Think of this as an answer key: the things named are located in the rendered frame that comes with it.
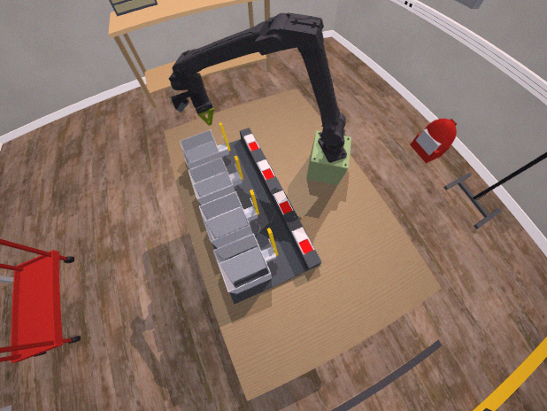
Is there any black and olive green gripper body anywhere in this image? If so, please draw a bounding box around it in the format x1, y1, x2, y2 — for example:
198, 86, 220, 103
195, 88, 212, 114

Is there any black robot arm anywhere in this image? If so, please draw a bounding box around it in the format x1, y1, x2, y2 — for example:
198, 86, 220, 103
169, 12, 347, 163

